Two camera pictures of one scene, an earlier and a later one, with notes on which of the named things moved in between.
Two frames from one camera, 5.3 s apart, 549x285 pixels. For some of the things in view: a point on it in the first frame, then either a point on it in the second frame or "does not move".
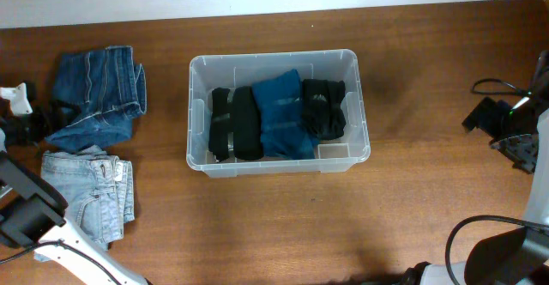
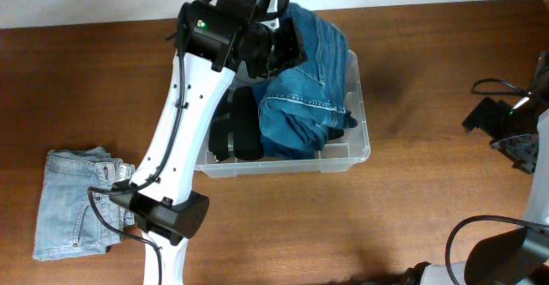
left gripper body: x=28 y=124 → x=278 y=50
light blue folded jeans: x=98 y=188 does not move
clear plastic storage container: x=230 y=70 does not move
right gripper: x=485 y=116 does not move
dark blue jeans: x=109 y=87 → x=304 y=103
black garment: x=243 y=122 does not move
